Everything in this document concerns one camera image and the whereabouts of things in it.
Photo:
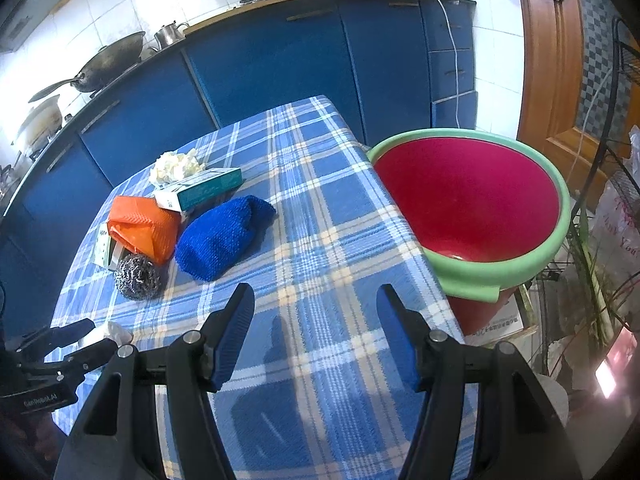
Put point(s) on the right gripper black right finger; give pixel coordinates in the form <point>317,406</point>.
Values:
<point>518,434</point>

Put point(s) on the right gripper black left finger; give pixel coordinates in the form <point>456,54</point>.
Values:
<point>116,433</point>

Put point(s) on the steel wool scrubber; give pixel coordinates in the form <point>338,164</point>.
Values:
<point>137,277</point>

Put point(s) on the orange mesh cloth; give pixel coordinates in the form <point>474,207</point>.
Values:
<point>144,228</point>

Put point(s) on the blue knitted cloth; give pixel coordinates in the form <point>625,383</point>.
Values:
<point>212,243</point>

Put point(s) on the white teal small carton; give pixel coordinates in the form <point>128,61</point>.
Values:
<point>188,193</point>

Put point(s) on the white tissue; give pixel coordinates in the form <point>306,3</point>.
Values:
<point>173,167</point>

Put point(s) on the clear plastic bag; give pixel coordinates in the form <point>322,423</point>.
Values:
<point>107,330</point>

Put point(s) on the green white medicine box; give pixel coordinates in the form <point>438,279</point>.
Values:
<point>107,252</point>

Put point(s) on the blue kitchen base cabinets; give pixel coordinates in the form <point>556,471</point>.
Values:
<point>388,66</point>

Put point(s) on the green onions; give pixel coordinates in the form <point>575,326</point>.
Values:
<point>609,299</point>

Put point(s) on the red basin with green rim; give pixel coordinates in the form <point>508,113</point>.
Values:
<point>489,212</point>

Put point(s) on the white plastic shopping bag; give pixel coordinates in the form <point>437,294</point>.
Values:
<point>615,231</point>

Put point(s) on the white cooking pot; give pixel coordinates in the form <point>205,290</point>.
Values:
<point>39,127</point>

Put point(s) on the blue plaid tablecloth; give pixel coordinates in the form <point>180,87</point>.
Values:
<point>315,393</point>

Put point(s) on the black wok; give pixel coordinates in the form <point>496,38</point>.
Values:
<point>108,64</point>

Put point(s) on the wooden door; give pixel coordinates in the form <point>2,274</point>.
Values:
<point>568,100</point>

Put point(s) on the steel kettle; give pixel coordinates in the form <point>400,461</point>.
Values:
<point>170,34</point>

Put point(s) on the black wire rack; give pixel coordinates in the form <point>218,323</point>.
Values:
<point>625,64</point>

